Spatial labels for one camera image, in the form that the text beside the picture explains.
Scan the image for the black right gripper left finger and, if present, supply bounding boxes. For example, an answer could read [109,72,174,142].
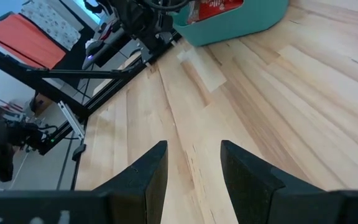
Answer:
[93,140,169,224]

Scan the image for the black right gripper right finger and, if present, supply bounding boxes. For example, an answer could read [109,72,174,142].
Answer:
[221,140,338,224]

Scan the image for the red Orville popcorn bag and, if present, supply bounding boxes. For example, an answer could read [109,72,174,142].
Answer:
[186,0,245,25]

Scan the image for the brown cardboard box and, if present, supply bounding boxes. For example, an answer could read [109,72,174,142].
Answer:
[29,93,55,116]

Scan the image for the black computer mouse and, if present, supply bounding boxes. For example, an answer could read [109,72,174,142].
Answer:
[85,39,106,58]

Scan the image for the teal plastic basket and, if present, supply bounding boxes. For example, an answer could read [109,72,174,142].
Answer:
[172,0,290,47]

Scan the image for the orange cloth panel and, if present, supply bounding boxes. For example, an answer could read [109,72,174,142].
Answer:
[0,14,67,70]

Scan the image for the white floral cloth panel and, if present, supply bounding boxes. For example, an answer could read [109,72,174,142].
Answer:
[20,0,82,52]

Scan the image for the black frame bracket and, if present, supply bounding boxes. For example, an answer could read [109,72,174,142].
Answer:
[71,142,87,162]

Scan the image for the silver mounting rail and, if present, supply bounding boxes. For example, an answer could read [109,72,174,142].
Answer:
[57,100,86,140]

